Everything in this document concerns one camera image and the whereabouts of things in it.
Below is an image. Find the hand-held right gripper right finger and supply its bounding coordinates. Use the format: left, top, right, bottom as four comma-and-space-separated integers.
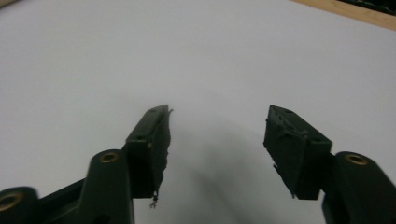
262, 105, 333, 201

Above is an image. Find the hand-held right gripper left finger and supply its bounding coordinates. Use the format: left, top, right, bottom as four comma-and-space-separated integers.
124, 104, 174, 209

